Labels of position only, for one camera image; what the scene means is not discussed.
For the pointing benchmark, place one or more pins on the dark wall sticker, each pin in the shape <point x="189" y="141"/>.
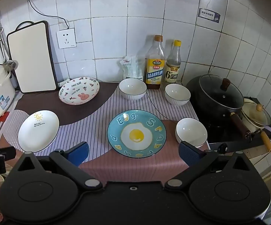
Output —
<point x="209" y="16"/>

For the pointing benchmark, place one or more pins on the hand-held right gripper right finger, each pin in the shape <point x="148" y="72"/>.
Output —
<point x="189" y="153"/>

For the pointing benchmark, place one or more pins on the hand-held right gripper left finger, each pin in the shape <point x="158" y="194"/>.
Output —
<point x="80" y="153"/>

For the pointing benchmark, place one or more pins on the black gas stove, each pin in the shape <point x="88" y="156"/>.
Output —
<point x="219" y="131"/>

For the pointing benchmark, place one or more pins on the rabbit and carrot print plate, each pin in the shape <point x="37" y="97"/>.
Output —
<point x="79" y="91"/>

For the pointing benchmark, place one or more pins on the white wall socket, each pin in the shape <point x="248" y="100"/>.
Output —
<point x="66" y="38"/>

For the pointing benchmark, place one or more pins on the metal ladle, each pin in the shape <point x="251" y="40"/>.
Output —
<point x="10" y="65"/>

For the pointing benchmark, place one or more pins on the white cutting board dark frame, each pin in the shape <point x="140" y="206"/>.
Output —
<point x="31" y="58"/>

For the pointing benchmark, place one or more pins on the white ribbed bowl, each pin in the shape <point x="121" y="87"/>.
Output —
<point x="177" y="93"/>
<point x="191" y="132"/>
<point x="132" y="88"/>

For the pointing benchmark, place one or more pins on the glass wok lid brown knob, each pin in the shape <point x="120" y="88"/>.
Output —
<point x="217" y="93"/>

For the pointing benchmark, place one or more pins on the cream pot lid wooden knob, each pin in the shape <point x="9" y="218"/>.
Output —
<point x="255" y="116"/>

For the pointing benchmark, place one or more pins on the blue fried egg print plate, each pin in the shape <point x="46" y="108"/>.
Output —
<point x="136" y="134"/>

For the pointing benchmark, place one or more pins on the striped patchwork tablecloth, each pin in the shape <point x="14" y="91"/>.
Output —
<point x="98" y="112"/>

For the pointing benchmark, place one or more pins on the white plate with sun print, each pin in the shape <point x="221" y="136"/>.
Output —
<point x="38" y="131"/>

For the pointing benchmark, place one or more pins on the white plastic seasoning bag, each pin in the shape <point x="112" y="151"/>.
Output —
<point x="132" y="68"/>

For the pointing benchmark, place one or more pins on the cooking wine bottle yellow label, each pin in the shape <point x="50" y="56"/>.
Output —
<point x="155" y="70"/>

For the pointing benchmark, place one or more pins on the clear vinegar bottle yellow cap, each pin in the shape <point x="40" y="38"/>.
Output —
<point x="173" y="68"/>

